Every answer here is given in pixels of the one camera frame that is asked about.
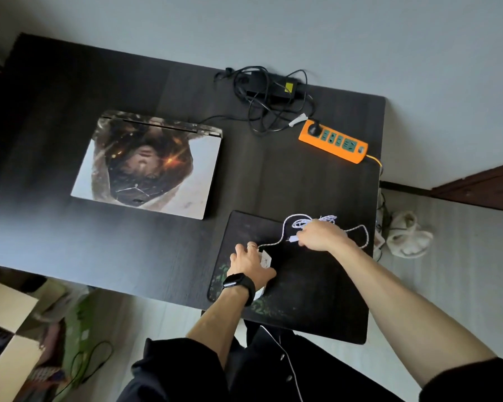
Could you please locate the orange power strip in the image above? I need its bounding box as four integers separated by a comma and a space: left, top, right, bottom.
298, 119, 369, 165

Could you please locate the black smartwatch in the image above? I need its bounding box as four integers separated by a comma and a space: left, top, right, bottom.
222, 272, 257, 307

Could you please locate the person's left hand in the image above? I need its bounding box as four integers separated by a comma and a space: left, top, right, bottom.
226, 241, 277, 291

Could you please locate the thick black power cord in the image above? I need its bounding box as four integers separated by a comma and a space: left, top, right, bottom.
234, 65, 322, 137

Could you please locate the person's right hand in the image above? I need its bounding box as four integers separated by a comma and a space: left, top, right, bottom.
296, 218, 357, 252

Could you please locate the white plastic bag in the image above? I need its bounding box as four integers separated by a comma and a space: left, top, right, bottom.
33, 284, 92, 324

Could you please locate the green bag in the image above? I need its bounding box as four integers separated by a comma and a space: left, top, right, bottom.
54, 288, 98, 394

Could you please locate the white computer mouse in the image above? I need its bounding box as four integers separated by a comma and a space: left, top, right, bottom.
253, 250, 274, 302

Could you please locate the white cable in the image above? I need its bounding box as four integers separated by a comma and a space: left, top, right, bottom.
258, 213, 369, 251

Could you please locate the dark wooden desk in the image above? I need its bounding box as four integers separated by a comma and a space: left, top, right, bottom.
0, 33, 386, 345

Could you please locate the black shirt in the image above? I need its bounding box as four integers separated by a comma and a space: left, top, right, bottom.
117, 320, 503, 402

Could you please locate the thin black charger cable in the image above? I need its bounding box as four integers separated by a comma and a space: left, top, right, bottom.
197, 66, 277, 126

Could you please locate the orange power strip cable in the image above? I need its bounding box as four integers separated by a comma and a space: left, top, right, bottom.
365, 154, 385, 177

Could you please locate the laptop with printed portrait skin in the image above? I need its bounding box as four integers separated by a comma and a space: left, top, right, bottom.
70, 109, 224, 221

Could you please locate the brown cardboard box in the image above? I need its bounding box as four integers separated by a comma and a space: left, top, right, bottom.
0, 278, 68, 402

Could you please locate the person's right forearm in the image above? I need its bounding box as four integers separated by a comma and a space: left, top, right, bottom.
331, 242, 497, 388

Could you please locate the person's left forearm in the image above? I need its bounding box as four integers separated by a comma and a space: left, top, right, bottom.
186, 286, 250, 369

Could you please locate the dark green patterned mouse pad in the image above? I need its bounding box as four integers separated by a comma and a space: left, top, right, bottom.
207, 210, 376, 345

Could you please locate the white fluffy slipper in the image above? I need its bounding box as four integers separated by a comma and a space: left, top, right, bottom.
385, 211, 435, 259

